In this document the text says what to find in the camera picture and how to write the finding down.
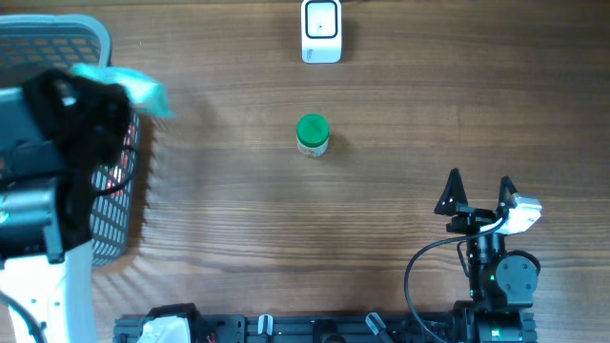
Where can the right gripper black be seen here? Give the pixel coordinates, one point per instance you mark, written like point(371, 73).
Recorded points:
point(472, 218)

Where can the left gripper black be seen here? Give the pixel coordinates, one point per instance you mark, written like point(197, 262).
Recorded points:
point(110, 100)

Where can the teal wet wipes pack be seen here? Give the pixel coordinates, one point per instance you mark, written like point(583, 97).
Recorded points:
point(147, 96)

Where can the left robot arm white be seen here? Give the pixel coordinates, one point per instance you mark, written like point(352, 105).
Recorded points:
point(46, 241)

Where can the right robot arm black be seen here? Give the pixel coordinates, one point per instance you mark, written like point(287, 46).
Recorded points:
point(501, 282)

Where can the white barcode scanner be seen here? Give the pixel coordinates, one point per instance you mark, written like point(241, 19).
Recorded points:
point(321, 31)

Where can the grey plastic basket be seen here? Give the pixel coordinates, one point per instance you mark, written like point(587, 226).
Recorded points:
point(63, 41)

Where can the green lid jar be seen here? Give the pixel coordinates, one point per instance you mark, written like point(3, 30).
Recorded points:
point(313, 134)

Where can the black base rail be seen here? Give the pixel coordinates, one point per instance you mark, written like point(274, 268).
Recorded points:
point(305, 328)

